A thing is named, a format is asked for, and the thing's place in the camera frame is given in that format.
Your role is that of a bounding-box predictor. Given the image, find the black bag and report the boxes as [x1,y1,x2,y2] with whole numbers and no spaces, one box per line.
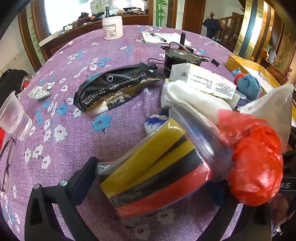
[0,69,29,102]

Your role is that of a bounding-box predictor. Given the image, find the wooden sideboard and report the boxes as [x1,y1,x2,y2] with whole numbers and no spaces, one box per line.
[38,13,155,58]

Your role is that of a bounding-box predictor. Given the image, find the white fluffy towel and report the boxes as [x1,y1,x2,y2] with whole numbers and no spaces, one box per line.
[162,79,234,117]

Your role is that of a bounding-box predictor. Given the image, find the white plastic jar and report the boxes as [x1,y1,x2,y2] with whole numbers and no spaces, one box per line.
[102,15,124,41]

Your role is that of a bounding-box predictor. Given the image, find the pack of yellow black red sponges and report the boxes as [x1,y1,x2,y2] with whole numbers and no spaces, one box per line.
[96,118,233,220]

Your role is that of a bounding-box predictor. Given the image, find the purple floral tablecloth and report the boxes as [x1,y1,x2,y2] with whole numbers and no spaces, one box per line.
[0,24,245,241]

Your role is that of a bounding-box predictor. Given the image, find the crumpled foil wrapper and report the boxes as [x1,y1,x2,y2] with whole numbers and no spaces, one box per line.
[26,81,56,101]

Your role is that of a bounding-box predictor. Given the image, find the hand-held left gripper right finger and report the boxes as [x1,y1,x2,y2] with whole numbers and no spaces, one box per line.
[203,183,273,241]

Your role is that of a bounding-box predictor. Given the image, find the lemon print tissue pack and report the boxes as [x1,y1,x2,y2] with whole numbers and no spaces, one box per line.
[161,85,179,110]

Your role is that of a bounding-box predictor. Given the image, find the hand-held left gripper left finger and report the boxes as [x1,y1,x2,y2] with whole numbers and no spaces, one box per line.
[24,157,99,241]

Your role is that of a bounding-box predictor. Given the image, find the paper notepad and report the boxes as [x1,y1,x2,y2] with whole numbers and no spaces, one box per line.
[141,31,191,46]

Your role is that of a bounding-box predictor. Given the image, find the red plastic bag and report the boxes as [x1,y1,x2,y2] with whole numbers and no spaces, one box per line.
[217,110,284,207]

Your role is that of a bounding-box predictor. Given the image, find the white plastic bag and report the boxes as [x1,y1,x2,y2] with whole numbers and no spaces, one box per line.
[238,83,295,154]

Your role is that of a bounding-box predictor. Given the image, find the clear plastic cup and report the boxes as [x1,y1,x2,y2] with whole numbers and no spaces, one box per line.
[0,90,33,141]

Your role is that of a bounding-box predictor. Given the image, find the large cream tissue pack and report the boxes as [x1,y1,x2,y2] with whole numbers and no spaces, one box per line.
[169,63,238,100]

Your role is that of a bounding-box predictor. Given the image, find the dark jacket on stair post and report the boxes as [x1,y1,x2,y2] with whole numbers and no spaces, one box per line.
[202,17,222,39]

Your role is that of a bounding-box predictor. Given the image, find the yellow cardboard box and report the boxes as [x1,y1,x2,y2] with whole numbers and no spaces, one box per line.
[225,55,282,93]

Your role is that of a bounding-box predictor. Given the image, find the black foil snack packet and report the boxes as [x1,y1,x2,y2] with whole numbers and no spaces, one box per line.
[73,62,166,114]

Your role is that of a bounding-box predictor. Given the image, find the blue knitted cloth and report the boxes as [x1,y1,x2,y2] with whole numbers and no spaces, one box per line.
[232,68,262,100]

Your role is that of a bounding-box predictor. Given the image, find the blue white tissue pack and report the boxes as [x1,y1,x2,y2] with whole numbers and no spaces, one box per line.
[144,113,172,135]

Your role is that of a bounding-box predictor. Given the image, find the eyeglasses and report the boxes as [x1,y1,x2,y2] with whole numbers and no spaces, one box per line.
[0,136,17,193]

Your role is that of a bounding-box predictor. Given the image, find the black pen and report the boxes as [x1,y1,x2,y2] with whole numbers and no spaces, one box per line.
[149,33,167,42]

